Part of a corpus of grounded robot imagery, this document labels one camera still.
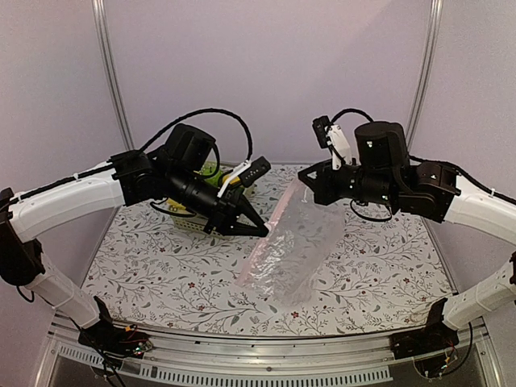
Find floral patterned table mat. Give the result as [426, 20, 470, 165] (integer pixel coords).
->
[78, 161, 459, 336]

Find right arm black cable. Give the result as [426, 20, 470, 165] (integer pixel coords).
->
[330, 107, 376, 124]

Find pale green plastic basket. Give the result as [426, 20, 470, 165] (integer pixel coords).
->
[165, 160, 256, 239]

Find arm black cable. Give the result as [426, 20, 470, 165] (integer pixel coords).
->
[330, 107, 376, 124]
[140, 107, 255, 164]

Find clear zip top bag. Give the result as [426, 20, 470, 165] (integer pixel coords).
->
[237, 178, 344, 306]

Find right aluminium frame post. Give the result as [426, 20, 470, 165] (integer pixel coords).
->
[406, 0, 443, 149]

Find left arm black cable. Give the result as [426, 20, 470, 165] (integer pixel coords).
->
[140, 107, 255, 164]

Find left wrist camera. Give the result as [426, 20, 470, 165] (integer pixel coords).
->
[217, 156, 271, 198]

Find green toy apple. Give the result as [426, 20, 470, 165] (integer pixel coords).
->
[201, 168, 223, 186]

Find front aluminium rail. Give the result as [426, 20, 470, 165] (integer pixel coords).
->
[36, 315, 506, 386]

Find aluminium frame post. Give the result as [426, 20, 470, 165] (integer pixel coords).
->
[91, 0, 135, 150]
[406, 0, 443, 149]

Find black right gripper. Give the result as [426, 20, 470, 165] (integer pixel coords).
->
[300, 157, 397, 206]

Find left aluminium frame post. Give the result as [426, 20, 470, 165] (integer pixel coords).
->
[91, 0, 135, 150]

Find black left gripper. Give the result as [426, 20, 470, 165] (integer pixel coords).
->
[166, 165, 270, 238]

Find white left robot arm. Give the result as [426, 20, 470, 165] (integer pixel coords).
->
[1, 123, 268, 358]

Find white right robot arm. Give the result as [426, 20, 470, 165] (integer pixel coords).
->
[298, 116, 515, 359]

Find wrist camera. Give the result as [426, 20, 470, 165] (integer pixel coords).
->
[217, 156, 271, 198]
[312, 116, 352, 170]

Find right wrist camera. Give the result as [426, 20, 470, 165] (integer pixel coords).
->
[312, 116, 352, 170]

